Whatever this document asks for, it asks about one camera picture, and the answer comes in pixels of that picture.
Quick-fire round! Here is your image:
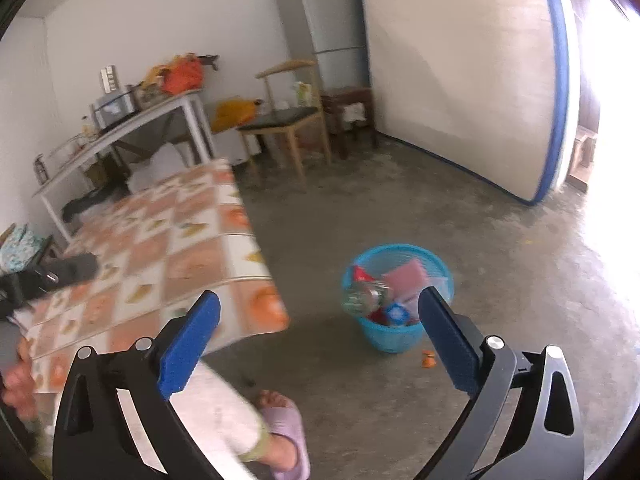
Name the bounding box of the orange plastic bag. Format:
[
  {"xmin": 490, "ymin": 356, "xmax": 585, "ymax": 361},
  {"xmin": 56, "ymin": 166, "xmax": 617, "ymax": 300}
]
[{"xmin": 160, "ymin": 55, "xmax": 206, "ymax": 96}]

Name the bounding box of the blue plastic mesh basket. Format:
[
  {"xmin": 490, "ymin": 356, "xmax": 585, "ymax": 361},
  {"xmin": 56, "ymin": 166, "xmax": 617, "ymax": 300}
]
[{"xmin": 341, "ymin": 244, "xmax": 455, "ymax": 354}]

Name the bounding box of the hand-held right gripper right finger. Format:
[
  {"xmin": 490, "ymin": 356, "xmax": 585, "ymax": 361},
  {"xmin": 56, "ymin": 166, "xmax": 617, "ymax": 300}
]
[{"xmin": 417, "ymin": 286, "xmax": 586, "ymax": 480}]

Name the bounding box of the white mattress with blue edge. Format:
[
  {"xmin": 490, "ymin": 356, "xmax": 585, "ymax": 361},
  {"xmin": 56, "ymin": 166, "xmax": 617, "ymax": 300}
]
[{"xmin": 357, "ymin": 0, "xmax": 581, "ymax": 206}]

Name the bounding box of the light wooden chair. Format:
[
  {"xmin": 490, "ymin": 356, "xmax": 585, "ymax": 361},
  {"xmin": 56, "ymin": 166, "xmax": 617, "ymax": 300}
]
[{"xmin": 236, "ymin": 58, "xmax": 333, "ymax": 191}]

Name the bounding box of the person's foot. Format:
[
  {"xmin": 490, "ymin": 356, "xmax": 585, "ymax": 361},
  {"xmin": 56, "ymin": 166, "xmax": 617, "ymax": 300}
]
[{"xmin": 255, "ymin": 390, "xmax": 311, "ymax": 476}]

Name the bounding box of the floral cushion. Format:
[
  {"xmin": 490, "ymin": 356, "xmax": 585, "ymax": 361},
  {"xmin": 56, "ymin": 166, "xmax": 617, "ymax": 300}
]
[{"xmin": 0, "ymin": 225, "xmax": 43, "ymax": 271}]

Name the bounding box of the grey kitchen appliance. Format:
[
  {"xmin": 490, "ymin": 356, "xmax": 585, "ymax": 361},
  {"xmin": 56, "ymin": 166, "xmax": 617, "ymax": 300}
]
[{"xmin": 91, "ymin": 91, "xmax": 141, "ymax": 131}]

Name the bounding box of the white metal frame table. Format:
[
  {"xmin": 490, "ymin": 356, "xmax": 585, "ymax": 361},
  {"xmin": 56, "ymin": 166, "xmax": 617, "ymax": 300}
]
[{"xmin": 32, "ymin": 87, "xmax": 218, "ymax": 246}]

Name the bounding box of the person's left hand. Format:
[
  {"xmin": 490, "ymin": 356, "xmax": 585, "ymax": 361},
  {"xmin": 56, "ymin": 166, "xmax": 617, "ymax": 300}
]
[{"xmin": 0, "ymin": 340, "xmax": 38, "ymax": 421}]

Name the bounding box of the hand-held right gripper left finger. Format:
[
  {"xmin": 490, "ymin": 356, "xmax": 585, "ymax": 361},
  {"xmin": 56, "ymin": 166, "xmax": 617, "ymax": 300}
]
[{"xmin": 51, "ymin": 290, "xmax": 222, "ymax": 480}]

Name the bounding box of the green plastic bottle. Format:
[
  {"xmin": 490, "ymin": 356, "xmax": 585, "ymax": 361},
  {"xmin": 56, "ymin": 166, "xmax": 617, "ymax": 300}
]
[{"xmin": 344, "ymin": 280, "xmax": 396, "ymax": 317}]

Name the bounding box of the blue toothpaste box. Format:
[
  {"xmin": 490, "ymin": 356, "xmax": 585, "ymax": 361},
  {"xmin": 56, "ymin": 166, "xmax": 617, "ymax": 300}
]
[{"xmin": 385, "ymin": 302, "xmax": 413, "ymax": 326}]

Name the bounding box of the black bag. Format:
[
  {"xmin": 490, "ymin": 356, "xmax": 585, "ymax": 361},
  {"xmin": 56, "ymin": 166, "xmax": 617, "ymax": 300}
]
[{"xmin": 62, "ymin": 185, "xmax": 131, "ymax": 223}]

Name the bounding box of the grey refrigerator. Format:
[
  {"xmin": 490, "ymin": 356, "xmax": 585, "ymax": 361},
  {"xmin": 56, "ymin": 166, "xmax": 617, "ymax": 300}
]
[{"xmin": 272, "ymin": 0, "xmax": 371, "ymax": 93}]

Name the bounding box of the tile pattern tablecloth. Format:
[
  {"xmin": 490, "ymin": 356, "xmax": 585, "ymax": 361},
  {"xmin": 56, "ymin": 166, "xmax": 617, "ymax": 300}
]
[{"xmin": 10, "ymin": 157, "xmax": 291, "ymax": 396}]

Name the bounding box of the person's leg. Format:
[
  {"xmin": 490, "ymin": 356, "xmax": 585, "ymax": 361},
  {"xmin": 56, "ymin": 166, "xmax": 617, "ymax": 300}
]
[{"xmin": 172, "ymin": 360, "xmax": 273, "ymax": 480}]

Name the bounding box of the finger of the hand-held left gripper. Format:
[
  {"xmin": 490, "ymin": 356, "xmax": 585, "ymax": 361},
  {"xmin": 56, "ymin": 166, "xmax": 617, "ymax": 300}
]
[{"xmin": 47, "ymin": 254, "xmax": 100, "ymax": 286}]

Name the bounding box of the pink sponge cloth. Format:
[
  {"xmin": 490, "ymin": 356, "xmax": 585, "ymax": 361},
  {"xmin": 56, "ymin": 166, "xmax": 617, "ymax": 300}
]
[{"xmin": 382, "ymin": 259, "xmax": 431, "ymax": 301}]

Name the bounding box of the yellow plastic bag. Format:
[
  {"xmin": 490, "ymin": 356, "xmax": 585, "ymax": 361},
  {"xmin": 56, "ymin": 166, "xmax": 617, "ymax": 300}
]
[{"xmin": 210, "ymin": 99, "xmax": 263, "ymax": 133}]

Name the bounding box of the dark wooden stool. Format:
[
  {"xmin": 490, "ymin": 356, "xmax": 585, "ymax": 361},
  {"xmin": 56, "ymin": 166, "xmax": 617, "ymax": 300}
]
[{"xmin": 320, "ymin": 86, "xmax": 378, "ymax": 161}]

